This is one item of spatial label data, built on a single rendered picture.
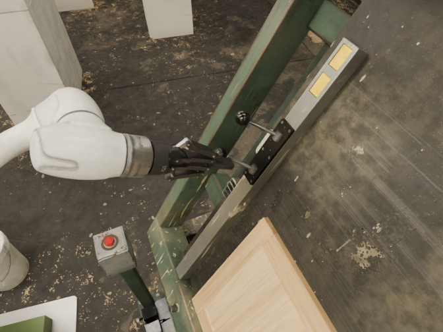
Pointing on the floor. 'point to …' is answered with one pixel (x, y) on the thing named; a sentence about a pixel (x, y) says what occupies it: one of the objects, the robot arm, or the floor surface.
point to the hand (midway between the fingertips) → (221, 163)
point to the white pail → (11, 265)
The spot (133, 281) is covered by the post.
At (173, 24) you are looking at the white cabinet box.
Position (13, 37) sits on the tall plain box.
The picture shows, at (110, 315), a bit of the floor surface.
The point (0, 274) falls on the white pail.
